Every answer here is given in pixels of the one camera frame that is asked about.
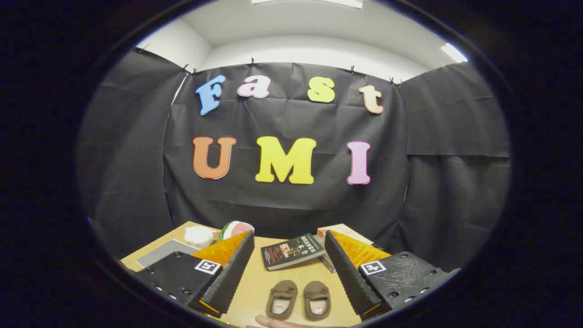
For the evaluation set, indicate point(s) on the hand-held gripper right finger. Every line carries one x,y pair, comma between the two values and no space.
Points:
348,273

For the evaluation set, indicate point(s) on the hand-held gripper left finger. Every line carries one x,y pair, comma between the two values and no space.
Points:
232,273

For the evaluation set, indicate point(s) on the brown fuzzy shoe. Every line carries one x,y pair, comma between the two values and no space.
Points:
283,287
317,288

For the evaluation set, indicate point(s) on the grey fabric storage box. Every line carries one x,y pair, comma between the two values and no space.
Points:
164,255

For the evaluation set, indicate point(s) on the blue cover book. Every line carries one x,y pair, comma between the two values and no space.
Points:
329,264

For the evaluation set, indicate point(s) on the beige cover book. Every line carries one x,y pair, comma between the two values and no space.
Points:
346,229

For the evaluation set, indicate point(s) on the watermelon slice plush toy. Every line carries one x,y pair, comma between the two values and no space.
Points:
237,228

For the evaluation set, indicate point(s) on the white plush toy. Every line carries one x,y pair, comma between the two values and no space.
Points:
199,237

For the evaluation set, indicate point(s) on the black cover book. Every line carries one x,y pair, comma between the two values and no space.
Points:
291,251

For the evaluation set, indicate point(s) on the small ceiling light panel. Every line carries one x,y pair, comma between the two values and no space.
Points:
454,53

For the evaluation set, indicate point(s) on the long ceiling light panel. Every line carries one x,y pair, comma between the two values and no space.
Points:
309,2

